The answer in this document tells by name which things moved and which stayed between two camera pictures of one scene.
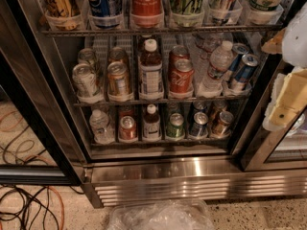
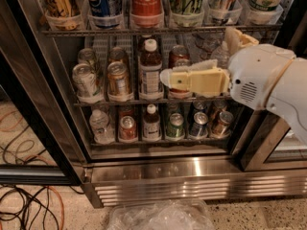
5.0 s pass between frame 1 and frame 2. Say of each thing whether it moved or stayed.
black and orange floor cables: stayed
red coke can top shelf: stayed
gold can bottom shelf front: stayed
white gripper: moved
